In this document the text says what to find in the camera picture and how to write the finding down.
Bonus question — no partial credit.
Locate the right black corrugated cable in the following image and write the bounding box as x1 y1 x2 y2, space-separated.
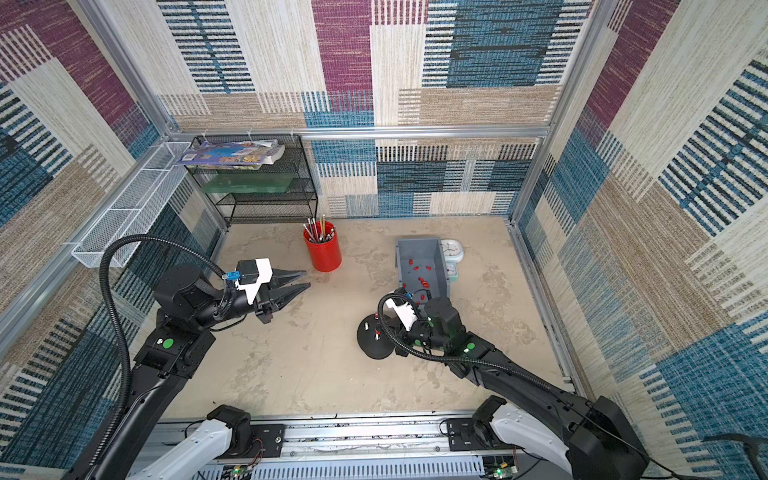
376 291 565 391

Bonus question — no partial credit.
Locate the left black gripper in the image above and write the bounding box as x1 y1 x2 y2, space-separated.
191 270 309 332

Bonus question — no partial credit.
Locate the teal square clock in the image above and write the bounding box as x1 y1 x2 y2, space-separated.
446 262 459 282

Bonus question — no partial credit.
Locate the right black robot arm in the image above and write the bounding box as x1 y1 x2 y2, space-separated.
377 293 650 479

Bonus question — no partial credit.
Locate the left black corrugated cable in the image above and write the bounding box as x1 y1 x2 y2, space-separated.
83 233 229 463

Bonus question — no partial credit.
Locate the black corrugated cable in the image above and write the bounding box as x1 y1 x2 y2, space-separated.
376 291 565 391
83 233 229 463

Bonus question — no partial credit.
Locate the red pen cup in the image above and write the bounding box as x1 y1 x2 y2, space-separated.
304 220 342 273

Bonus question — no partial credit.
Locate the white round kitchen timer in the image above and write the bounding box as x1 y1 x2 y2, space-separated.
440 239 464 263

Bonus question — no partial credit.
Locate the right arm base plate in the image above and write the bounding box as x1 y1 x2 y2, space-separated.
438 417 518 452

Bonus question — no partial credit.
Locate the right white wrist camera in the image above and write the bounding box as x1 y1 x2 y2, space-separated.
385 298 418 332

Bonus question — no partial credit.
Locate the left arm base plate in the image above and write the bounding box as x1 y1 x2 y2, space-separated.
216 424 286 461

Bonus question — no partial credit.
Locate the green folder on shelf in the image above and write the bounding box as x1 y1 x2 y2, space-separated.
202 174 295 195

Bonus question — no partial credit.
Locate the black wire shelf rack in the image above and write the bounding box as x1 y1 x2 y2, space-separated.
176 134 319 227

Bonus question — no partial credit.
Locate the black dome screw fixture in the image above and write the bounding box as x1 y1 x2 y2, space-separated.
356 315 395 360

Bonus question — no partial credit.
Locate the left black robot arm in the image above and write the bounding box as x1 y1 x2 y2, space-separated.
65 259 309 479

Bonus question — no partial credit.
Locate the colourful book on shelf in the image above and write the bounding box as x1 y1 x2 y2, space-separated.
176 139 286 170

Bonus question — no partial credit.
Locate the grey plastic parts bin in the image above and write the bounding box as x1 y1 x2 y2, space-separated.
395 237 450 305

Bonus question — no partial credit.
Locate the white wire mesh basket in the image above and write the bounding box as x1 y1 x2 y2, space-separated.
71 142 188 269

